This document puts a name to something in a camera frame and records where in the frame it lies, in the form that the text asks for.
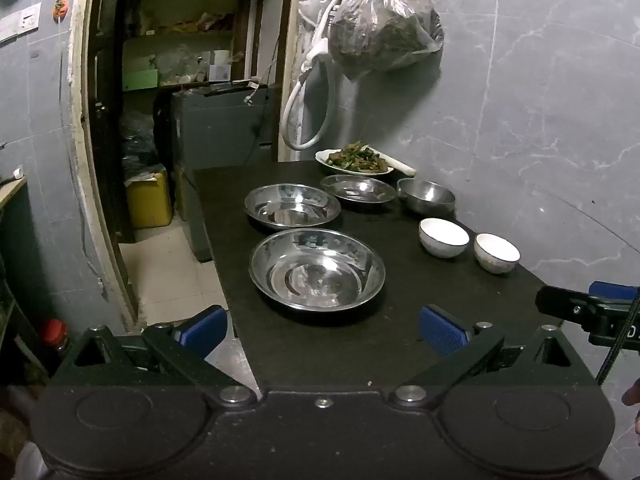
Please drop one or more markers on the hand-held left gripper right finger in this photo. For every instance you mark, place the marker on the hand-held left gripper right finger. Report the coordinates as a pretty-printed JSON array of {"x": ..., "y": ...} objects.
[{"x": 442, "y": 330}]

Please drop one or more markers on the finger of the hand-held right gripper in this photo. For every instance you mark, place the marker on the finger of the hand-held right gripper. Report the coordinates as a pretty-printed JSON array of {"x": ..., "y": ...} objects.
[
  {"x": 614, "y": 291},
  {"x": 565, "y": 304}
]

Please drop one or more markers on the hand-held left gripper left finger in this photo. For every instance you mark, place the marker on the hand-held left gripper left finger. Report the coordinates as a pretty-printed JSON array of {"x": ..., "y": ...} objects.
[{"x": 202, "y": 332}]

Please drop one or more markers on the white ceramic bowl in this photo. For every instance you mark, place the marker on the white ceramic bowl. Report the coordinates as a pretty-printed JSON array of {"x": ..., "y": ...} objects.
[
  {"x": 496, "y": 252},
  {"x": 442, "y": 235}
]

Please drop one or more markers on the steel bowl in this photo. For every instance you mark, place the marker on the steel bowl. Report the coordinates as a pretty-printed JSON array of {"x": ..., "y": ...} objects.
[{"x": 425, "y": 200}]

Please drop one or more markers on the small steel plate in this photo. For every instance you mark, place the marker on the small steel plate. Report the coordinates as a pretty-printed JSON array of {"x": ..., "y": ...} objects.
[{"x": 357, "y": 190}]

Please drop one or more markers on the person's right hand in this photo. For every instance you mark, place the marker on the person's right hand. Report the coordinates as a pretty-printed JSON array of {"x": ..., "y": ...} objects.
[{"x": 631, "y": 396}]

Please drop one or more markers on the yellow plastic jerrycan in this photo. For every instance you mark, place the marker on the yellow plastic jerrycan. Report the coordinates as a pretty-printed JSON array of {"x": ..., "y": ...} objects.
[{"x": 147, "y": 202}]

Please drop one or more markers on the red-capped dark bottle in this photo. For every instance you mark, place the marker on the red-capped dark bottle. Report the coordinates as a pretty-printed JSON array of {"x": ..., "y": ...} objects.
[{"x": 53, "y": 332}]

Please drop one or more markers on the white plate of stir-fry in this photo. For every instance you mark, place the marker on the white plate of stir-fry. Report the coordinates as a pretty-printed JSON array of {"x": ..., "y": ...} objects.
[{"x": 355, "y": 160}]

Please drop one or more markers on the dark wooden door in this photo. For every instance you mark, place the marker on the dark wooden door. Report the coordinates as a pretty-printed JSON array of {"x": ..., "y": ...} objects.
[{"x": 107, "y": 160}]

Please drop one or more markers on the dark plastic bag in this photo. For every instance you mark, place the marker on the dark plastic bag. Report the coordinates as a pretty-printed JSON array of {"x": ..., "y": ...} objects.
[{"x": 135, "y": 145}]

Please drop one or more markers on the grey cabinet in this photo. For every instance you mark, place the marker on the grey cabinet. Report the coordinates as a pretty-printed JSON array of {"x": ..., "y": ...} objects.
[{"x": 220, "y": 130}]

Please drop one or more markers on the wooden side table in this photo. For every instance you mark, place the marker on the wooden side table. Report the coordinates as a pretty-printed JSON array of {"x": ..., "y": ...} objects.
[{"x": 12, "y": 190}]

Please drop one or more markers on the green box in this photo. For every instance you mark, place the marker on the green box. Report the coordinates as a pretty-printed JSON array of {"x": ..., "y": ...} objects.
[{"x": 140, "y": 79}]

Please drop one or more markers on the small white box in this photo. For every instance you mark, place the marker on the small white box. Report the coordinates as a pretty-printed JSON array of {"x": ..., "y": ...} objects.
[{"x": 219, "y": 67}]

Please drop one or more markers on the storage shelf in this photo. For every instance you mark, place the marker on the storage shelf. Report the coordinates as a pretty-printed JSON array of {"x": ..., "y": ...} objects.
[{"x": 185, "y": 35}]

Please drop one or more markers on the plastic bag of dried greens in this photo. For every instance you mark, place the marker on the plastic bag of dried greens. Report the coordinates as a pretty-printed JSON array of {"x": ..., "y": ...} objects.
[{"x": 385, "y": 25}]

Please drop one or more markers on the orange wall hook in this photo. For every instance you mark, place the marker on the orange wall hook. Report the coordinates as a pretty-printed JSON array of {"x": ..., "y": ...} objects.
[{"x": 61, "y": 7}]

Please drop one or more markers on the white wall socket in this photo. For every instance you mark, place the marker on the white wall socket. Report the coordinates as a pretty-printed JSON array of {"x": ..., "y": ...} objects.
[{"x": 22, "y": 20}]

